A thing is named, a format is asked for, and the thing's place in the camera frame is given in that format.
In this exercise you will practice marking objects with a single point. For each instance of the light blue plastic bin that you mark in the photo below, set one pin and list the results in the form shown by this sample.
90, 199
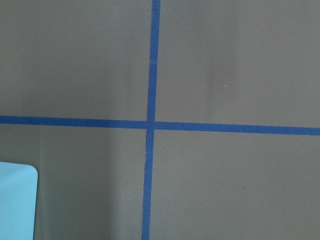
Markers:
18, 191

